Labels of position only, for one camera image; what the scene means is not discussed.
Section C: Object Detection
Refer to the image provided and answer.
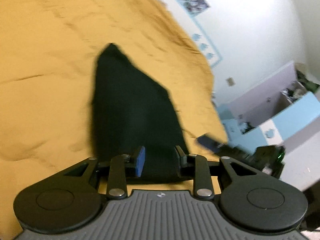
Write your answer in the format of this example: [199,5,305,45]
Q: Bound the black garment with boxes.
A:
[92,43,189,183]

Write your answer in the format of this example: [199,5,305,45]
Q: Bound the white blue toy chest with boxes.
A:
[217,61,319,154]

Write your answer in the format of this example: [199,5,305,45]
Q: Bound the mustard yellow bed cover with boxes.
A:
[1,0,227,239]

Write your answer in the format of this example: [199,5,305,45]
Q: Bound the white blue headboard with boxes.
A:
[158,0,222,68]

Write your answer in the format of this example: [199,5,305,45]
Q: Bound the beige wall switch plate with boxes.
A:
[226,77,235,87]

